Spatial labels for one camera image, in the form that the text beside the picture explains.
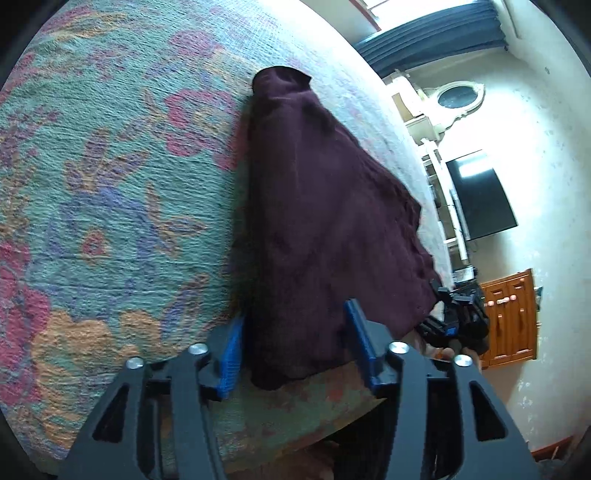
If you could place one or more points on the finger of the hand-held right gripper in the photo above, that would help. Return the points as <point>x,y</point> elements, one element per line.
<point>436,330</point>

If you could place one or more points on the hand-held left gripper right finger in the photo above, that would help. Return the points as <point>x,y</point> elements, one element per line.
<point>369,350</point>

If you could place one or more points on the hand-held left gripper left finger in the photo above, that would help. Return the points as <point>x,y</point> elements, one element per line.
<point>230,360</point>

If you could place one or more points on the dark maroon pants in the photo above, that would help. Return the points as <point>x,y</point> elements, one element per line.
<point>323,221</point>

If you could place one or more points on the person's right hand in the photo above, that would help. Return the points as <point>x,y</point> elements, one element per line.
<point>444,354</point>

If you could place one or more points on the wooden cabinet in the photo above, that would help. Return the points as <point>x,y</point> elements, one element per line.
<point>510,318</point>

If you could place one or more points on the white TV cabinet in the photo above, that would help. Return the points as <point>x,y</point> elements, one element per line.
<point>455,221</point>

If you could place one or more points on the black television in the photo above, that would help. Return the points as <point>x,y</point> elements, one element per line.
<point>482,198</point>

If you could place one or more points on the floral blanket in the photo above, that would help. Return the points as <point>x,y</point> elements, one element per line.
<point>115,207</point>

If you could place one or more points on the white ornate dresser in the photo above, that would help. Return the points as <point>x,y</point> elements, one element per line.
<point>443,110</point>

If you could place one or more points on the blue curtain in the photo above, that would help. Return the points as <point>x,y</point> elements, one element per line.
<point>429,39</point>

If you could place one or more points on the window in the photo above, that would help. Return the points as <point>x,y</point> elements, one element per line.
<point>415,5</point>

